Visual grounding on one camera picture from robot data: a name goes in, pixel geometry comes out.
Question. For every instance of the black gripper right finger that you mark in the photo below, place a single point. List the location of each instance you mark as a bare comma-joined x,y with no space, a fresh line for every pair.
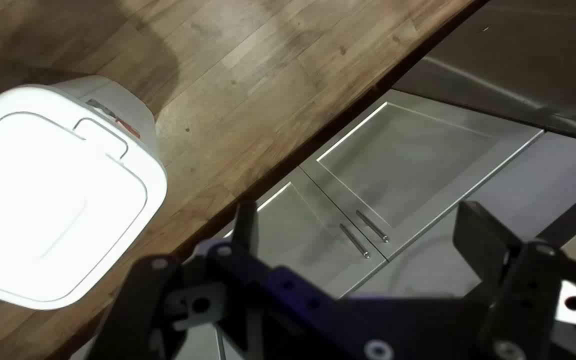
485,240

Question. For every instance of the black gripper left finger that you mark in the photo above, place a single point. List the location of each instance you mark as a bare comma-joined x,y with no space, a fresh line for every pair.
244,227

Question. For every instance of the red grey bin label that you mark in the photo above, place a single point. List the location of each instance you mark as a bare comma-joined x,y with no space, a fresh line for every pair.
117,118

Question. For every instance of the white bin push button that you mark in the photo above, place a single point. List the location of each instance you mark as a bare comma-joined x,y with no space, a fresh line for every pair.
100,139

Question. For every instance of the white plastic bin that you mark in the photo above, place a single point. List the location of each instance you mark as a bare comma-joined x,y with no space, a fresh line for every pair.
54,201

